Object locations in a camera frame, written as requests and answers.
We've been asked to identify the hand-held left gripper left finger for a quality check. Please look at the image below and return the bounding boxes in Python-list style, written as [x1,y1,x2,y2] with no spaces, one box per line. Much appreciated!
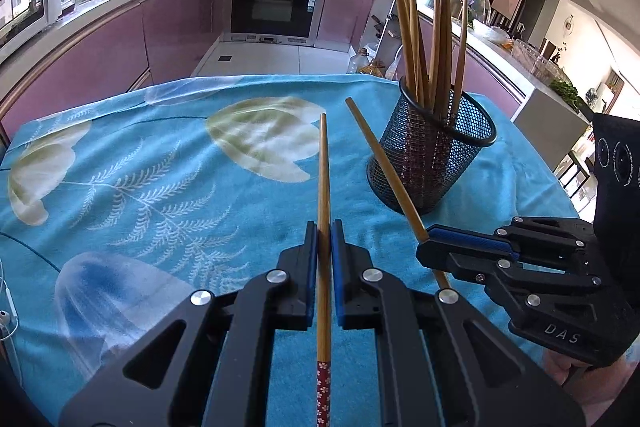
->
[59,220,320,427]

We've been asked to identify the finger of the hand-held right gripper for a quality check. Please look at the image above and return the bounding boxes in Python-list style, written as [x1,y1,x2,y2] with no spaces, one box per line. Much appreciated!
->
[427,217,597,261]
[416,245,602,296]

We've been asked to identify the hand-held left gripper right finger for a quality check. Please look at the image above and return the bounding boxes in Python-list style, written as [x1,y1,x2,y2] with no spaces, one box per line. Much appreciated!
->
[330,220,587,427]

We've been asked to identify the black mesh utensil holder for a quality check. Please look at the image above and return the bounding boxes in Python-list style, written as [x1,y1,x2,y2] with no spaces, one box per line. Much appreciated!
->
[366,77,498,216]

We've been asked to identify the red-ended bamboo chopstick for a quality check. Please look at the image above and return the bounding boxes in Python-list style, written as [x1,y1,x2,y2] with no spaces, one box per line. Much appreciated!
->
[315,113,333,427]
[345,97,452,292]

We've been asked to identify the bunch of bamboo chopsticks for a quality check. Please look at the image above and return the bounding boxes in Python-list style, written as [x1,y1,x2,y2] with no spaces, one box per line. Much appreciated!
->
[382,0,471,128]

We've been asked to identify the person's right forearm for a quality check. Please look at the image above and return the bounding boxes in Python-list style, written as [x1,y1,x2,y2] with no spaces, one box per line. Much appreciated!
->
[575,357,640,427]

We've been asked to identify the person's right hand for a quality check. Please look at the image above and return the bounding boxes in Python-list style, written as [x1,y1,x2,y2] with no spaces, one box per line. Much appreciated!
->
[542,349,608,408]

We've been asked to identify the green leafy vegetables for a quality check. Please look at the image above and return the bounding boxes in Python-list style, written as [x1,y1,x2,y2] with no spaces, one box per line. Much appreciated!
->
[550,79,581,108]

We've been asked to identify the blue floral tablecloth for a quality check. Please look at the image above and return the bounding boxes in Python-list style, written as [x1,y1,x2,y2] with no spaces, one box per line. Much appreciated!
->
[0,74,581,427]

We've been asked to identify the clear glass tray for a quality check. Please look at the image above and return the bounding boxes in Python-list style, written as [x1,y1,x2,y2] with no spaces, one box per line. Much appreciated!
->
[512,39,561,82]

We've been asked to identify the plastic oil bottle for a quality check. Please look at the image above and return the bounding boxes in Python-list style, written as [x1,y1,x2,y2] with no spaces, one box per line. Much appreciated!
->
[347,48,376,75]

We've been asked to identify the short purple base cabinet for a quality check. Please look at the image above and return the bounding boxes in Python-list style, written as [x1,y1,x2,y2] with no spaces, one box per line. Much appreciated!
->
[317,0,381,58]

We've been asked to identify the black built-in oven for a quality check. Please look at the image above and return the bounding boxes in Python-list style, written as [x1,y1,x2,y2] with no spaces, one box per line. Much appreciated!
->
[231,0,321,38]

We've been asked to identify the long purple base cabinet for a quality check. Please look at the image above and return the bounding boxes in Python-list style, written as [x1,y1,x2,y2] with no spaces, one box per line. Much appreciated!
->
[0,0,236,132]

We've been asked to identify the silver microwave oven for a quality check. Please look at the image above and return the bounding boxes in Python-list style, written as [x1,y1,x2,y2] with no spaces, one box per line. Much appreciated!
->
[0,0,63,52]

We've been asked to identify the white earphone cable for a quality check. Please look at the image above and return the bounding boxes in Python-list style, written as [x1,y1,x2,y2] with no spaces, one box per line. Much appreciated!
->
[0,257,21,358]

